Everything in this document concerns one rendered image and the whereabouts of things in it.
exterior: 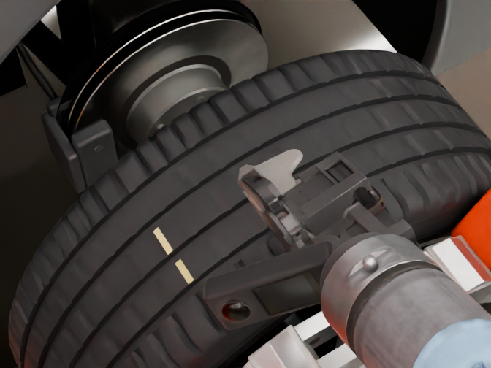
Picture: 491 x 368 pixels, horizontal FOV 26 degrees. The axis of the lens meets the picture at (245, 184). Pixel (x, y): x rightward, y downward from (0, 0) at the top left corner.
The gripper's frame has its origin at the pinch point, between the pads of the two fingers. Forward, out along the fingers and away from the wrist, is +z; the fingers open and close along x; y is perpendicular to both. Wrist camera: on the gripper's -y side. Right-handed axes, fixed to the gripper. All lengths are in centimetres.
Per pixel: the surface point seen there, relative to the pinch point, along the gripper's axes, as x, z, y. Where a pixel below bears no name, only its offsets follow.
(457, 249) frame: -20.9, -2.3, 15.7
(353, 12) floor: -82, 147, 66
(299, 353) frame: -17.7, -4.8, -4.1
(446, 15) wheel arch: -28, 44, 44
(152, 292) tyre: -9.6, 6.1, -12.8
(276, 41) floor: -77, 147, 44
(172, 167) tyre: -3.6, 14.0, -3.8
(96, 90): -8.4, 46.8, -4.8
